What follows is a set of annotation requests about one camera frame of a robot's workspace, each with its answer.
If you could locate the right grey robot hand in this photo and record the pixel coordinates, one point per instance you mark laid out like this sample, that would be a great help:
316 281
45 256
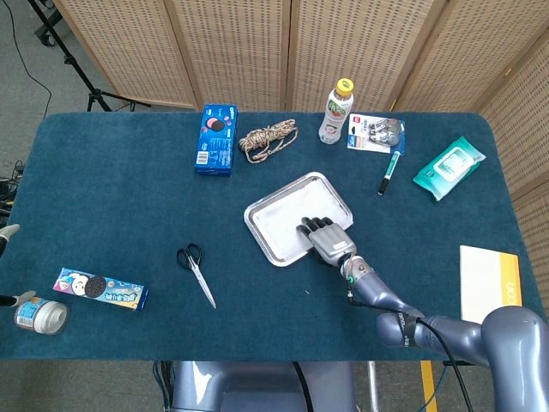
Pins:
332 242

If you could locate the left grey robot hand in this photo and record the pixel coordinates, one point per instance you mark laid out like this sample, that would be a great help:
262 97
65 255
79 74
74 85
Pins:
8 234

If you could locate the white cloth sheet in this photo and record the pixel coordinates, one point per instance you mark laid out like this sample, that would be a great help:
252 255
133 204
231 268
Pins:
283 214

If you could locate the right purple-grey robot arm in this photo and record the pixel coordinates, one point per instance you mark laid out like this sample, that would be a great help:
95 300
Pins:
510 335

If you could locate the rectangular metal tray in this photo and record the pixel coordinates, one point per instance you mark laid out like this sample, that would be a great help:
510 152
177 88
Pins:
266 243

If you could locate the clear tape roll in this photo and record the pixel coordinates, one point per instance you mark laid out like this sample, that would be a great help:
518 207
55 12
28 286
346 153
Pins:
40 315

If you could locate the green marker pen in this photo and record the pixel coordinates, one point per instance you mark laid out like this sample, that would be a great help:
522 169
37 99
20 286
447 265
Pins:
391 165

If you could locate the colourful slim Oreo box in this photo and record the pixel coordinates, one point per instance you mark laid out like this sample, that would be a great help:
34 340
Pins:
103 289

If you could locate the blister pack of hooks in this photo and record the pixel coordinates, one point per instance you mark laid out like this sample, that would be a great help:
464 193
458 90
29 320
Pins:
373 133

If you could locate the blue table mat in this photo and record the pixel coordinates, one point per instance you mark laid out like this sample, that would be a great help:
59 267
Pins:
128 206

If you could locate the drink bottle yellow cap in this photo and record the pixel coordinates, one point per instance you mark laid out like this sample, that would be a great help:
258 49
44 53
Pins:
336 116

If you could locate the teal wet wipes pack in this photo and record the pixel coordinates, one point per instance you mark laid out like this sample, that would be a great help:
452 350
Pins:
448 167

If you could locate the metal table leg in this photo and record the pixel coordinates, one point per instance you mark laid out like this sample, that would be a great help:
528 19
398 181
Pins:
373 386

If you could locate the white and yellow book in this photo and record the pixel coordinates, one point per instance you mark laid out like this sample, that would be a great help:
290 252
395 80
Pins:
478 279

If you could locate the blue Oreo cookie box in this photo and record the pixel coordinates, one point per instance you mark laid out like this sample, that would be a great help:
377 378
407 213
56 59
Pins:
216 141

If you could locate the purple-grey robot torso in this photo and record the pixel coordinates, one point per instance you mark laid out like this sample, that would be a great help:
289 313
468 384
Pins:
257 386

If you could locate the black tripod stand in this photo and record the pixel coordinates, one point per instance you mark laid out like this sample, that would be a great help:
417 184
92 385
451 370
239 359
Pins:
98 95

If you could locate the woven folding screen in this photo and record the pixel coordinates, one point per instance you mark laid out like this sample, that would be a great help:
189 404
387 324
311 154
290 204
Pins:
240 43

